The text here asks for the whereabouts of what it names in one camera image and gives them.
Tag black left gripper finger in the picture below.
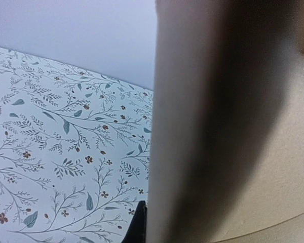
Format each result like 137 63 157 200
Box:
123 200 147 243

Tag brown cardboard box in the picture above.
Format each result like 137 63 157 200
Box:
146 1 304 242

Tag floral patterned table mat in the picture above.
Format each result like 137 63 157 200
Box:
0 48 153 242

